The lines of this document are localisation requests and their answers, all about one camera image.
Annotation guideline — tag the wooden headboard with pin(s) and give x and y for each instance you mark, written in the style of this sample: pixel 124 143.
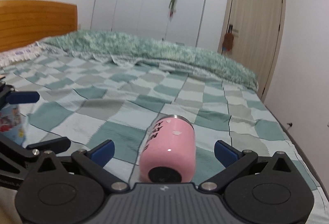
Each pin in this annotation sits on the wooden headboard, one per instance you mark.
pixel 26 21

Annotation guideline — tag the brown plush door hanger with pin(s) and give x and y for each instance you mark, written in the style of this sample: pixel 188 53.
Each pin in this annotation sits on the brown plush door hanger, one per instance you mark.
pixel 228 42

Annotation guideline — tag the checkered green bed sheet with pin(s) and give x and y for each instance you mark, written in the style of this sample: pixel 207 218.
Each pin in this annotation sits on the checkered green bed sheet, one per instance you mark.
pixel 89 102

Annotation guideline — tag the green floral duvet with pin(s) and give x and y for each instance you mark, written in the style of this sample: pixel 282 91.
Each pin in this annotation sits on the green floral duvet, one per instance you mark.
pixel 127 50

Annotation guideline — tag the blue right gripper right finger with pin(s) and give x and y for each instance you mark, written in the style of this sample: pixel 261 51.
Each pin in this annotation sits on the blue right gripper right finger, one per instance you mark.
pixel 237 164

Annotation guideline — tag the white patterned cup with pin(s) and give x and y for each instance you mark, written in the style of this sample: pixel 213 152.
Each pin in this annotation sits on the white patterned cup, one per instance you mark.
pixel 12 124

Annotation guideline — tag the pink tumbler cup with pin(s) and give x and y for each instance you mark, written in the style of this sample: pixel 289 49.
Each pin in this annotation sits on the pink tumbler cup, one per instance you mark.
pixel 169 155

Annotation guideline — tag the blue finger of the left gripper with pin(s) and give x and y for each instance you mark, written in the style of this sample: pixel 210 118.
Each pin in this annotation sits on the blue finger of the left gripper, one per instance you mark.
pixel 23 97

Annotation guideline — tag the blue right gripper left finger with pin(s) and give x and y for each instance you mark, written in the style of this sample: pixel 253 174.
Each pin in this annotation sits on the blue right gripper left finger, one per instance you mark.
pixel 91 164

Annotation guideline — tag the floral pillow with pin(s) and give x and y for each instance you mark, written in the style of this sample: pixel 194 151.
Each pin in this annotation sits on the floral pillow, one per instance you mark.
pixel 20 54

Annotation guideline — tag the beige wooden door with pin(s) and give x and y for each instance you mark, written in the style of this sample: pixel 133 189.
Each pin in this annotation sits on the beige wooden door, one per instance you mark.
pixel 257 30

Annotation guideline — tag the green hanging toy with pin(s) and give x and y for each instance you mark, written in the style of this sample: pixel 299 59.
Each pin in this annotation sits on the green hanging toy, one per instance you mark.
pixel 172 7

